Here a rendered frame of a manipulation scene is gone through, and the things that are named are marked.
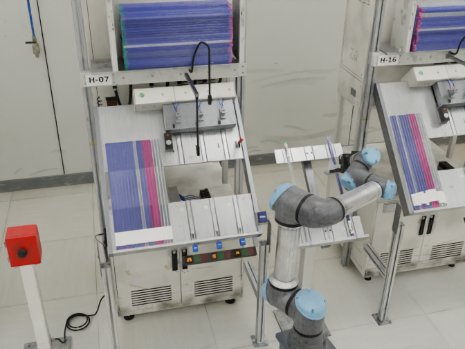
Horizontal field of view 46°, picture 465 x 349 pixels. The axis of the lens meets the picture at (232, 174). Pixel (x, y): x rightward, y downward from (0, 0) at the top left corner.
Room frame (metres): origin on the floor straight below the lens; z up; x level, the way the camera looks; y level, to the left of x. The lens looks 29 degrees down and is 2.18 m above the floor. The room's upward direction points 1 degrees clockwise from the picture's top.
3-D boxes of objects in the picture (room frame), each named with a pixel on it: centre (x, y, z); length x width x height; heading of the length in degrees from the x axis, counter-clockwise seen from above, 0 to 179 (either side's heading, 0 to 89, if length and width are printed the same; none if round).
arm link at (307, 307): (1.59, -0.30, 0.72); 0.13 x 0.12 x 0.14; 45
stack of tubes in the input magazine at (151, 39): (2.52, 0.26, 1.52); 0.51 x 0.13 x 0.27; 104
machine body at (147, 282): (2.62, 0.35, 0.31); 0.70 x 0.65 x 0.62; 104
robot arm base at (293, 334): (1.58, -0.30, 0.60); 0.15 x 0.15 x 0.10
